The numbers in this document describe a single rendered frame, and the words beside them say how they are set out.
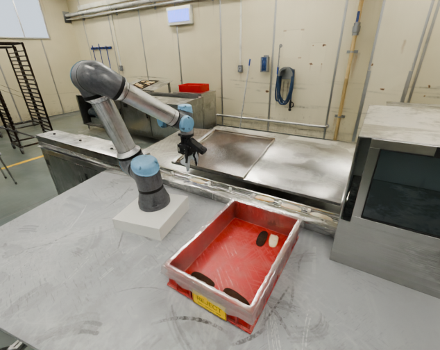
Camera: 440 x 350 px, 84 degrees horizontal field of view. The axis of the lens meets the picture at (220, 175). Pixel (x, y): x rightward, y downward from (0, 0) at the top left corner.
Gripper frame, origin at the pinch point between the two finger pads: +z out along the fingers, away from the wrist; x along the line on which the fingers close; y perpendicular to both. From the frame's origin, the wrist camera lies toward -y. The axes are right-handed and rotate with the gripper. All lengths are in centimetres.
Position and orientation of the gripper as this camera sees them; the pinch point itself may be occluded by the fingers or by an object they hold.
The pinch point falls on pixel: (193, 167)
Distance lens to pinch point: 142.5
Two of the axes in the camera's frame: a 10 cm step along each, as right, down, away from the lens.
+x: -5.2, 3.9, -7.6
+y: -8.5, -2.1, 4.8
